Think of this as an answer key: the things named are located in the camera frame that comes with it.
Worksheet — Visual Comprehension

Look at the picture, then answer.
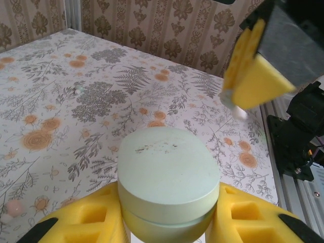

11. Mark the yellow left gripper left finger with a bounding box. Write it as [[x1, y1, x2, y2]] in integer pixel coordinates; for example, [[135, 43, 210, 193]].
[[17, 181, 130, 243]]

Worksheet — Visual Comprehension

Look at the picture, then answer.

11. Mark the pale green earbud charging case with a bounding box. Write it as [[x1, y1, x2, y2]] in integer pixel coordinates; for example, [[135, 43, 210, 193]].
[[116, 127, 220, 243]]

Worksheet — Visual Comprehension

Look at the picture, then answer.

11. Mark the pink wireless earbud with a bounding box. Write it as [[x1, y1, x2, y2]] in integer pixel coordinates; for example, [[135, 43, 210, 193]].
[[2, 199, 25, 223]]

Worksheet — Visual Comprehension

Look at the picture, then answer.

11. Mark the aluminium frame post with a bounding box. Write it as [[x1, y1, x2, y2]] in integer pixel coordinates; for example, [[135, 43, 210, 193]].
[[63, 0, 82, 33]]

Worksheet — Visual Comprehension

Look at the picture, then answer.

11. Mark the floral patterned table cover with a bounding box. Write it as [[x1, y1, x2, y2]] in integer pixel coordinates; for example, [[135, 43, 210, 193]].
[[0, 27, 279, 243]]

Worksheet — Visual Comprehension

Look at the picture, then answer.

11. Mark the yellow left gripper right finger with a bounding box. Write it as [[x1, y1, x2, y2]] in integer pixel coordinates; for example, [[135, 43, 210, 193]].
[[205, 182, 324, 243]]

